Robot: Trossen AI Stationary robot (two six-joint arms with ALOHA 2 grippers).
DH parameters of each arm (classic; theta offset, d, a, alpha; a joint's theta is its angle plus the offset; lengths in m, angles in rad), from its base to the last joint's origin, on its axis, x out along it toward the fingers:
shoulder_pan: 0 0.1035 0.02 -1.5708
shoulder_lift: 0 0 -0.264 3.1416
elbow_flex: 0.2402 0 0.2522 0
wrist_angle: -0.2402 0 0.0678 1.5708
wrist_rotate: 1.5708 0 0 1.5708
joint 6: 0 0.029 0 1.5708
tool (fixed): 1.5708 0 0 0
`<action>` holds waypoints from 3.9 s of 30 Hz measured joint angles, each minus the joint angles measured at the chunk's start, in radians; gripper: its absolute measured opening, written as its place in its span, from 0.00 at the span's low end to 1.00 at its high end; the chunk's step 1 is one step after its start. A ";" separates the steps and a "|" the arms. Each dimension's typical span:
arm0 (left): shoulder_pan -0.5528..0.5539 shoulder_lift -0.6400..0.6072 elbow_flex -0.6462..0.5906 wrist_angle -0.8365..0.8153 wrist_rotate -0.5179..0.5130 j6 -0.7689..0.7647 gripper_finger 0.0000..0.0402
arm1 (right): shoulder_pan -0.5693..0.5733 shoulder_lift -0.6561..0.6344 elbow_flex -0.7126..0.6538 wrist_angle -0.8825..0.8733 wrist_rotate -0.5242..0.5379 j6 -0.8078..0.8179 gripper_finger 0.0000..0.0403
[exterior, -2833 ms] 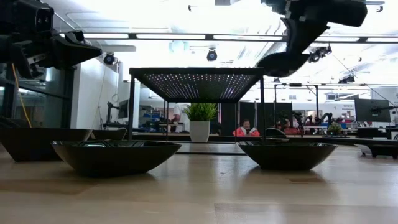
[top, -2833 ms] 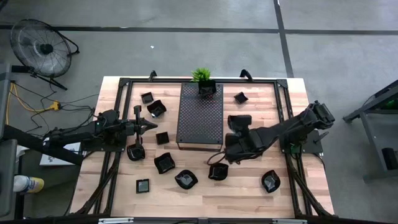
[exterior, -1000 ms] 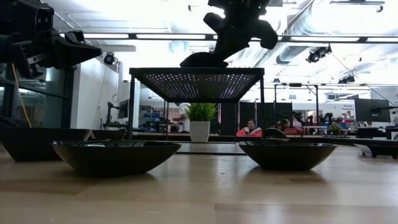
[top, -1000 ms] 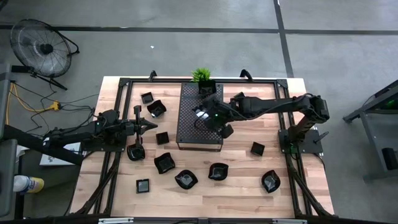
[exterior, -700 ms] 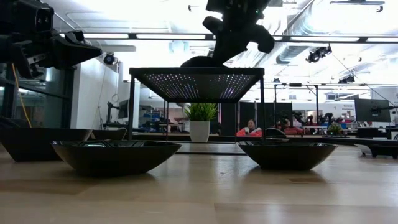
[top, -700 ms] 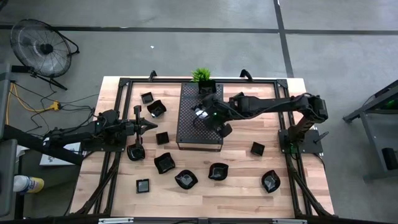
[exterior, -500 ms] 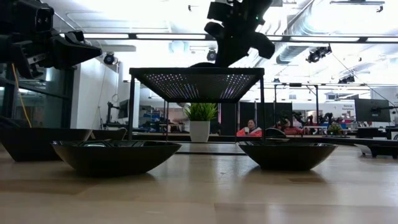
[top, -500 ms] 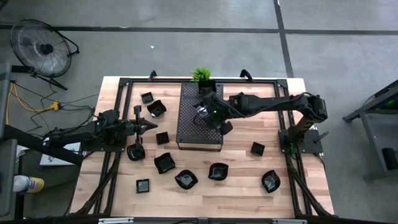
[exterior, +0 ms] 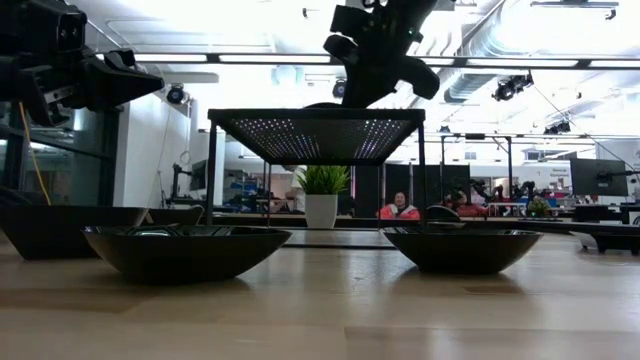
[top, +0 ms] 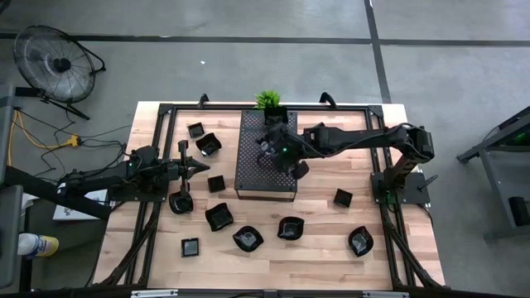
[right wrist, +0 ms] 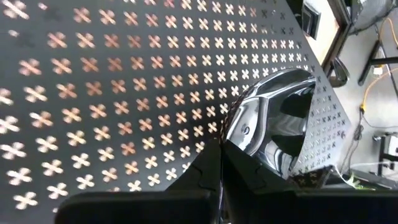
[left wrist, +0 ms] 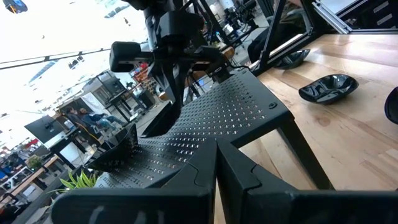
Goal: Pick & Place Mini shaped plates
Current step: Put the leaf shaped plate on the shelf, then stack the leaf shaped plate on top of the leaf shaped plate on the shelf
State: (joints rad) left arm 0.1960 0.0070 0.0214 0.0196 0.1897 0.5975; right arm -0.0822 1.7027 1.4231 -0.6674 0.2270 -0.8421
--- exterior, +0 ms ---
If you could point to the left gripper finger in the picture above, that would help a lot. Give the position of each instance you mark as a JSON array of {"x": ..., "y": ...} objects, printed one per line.
[
  {"x": 120, "y": 85},
  {"x": 121, "y": 59}
]

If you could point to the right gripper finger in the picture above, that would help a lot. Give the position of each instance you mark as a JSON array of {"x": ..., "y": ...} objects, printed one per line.
[
  {"x": 379, "y": 87},
  {"x": 356, "y": 90}
]

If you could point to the deep black square plate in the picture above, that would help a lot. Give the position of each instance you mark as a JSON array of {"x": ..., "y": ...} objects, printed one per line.
[
  {"x": 65, "y": 235},
  {"x": 325, "y": 106}
]

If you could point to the black leaf-shaped plate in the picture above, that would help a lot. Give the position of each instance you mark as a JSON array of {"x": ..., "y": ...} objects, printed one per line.
[
  {"x": 460, "y": 255},
  {"x": 185, "y": 260}
]

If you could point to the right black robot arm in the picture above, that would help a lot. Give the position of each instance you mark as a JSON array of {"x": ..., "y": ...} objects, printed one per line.
[{"x": 400, "y": 10}]

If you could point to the round black ceiling lamp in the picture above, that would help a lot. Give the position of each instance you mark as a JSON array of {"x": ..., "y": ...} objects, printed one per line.
[
  {"x": 339, "y": 89},
  {"x": 175, "y": 94}
]

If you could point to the black perforated metal shelf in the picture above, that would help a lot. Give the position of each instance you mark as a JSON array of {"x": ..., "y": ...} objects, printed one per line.
[{"x": 320, "y": 114}]

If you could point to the black framed glass partition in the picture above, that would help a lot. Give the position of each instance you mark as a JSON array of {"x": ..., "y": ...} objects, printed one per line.
[{"x": 75, "y": 165}]

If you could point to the black partition panels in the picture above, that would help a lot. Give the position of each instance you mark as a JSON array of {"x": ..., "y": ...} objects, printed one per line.
[{"x": 400, "y": 177}]

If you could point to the black monitor stand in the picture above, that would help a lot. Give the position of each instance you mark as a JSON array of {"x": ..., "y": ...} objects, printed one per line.
[{"x": 176, "y": 180}]

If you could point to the long overhead light bar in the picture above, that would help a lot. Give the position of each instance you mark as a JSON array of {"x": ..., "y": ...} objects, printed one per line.
[{"x": 250, "y": 58}]

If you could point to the person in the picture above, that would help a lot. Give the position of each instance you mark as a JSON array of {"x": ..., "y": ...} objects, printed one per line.
[
  {"x": 298, "y": 192},
  {"x": 400, "y": 210}
]

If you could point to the small black monitor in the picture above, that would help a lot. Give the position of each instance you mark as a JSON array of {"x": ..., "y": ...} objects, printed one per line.
[{"x": 199, "y": 175}]

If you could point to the green plant in white pot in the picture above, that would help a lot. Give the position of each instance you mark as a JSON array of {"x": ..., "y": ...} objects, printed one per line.
[{"x": 320, "y": 210}]

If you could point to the black ceiling spotlight cluster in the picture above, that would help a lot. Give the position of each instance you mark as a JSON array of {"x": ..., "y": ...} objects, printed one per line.
[{"x": 510, "y": 87}]

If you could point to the small black ceiling spotlight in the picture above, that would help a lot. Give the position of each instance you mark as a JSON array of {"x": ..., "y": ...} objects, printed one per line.
[{"x": 557, "y": 127}]

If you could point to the small green desk plant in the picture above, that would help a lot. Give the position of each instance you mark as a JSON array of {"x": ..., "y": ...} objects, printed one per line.
[{"x": 538, "y": 206}]

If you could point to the large black monitor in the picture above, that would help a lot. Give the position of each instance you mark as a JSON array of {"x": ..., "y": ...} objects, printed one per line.
[{"x": 597, "y": 177}]

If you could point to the black desk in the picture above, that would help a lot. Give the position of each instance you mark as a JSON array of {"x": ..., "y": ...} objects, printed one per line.
[{"x": 595, "y": 211}]

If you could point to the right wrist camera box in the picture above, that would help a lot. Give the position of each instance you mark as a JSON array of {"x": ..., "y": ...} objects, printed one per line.
[{"x": 345, "y": 19}]

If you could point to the black metal gantry frame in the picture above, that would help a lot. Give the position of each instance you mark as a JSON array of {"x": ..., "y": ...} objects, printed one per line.
[{"x": 475, "y": 136}]

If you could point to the black metal table frame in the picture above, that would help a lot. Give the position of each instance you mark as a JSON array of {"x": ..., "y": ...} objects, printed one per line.
[{"x": 250, "y": 220}]

